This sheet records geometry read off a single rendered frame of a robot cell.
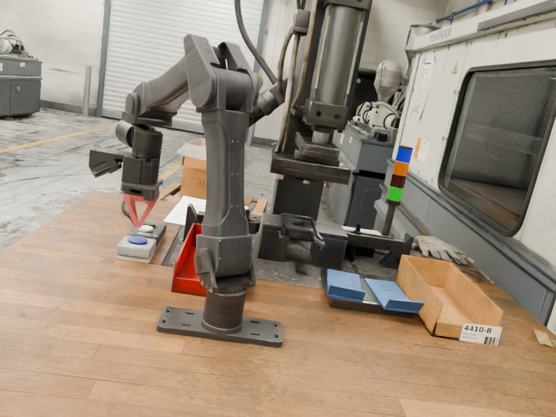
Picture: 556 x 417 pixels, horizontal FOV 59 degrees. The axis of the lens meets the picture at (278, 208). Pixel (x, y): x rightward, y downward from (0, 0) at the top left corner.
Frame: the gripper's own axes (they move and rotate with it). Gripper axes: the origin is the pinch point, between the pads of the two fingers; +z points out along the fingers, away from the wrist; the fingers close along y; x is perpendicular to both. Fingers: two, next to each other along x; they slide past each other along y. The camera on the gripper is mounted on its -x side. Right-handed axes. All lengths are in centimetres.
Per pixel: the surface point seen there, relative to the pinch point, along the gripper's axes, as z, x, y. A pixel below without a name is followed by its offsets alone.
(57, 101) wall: 108, -387, -955
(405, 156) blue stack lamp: -21, 61, -27
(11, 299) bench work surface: 6.6, -12.9, 26.4
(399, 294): 3, 56, 8
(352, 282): 3.7, 46.3, 4.6
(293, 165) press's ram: -16.2, 30.6, -8.4
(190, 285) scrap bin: 4.4, 13.9, 16.1
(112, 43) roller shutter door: -28, -284, -947
